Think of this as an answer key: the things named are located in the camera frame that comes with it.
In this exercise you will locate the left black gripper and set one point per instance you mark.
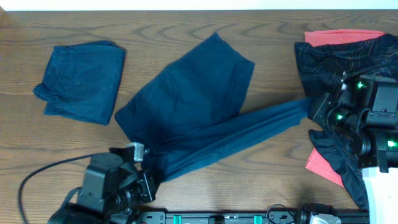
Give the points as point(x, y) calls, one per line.
point(147, 189)

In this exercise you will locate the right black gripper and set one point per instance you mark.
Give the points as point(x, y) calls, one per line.
point(321, 109)

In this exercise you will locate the navy blue shorts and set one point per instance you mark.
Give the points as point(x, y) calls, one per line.
point(189, 116)

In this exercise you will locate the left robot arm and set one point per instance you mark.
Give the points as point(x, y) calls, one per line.
point(112, 188)

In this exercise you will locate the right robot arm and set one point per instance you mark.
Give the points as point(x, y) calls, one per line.
point(361, 121)

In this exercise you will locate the black patterned shorts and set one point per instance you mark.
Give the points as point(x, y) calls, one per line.
point(321, 70)

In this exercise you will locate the red coral garment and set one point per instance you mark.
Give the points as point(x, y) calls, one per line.
point(340, 36)

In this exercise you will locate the folded navy shorts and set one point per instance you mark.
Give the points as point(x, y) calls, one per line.
point(81, 81)

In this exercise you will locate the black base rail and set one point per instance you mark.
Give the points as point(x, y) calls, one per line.
point(276, 214)

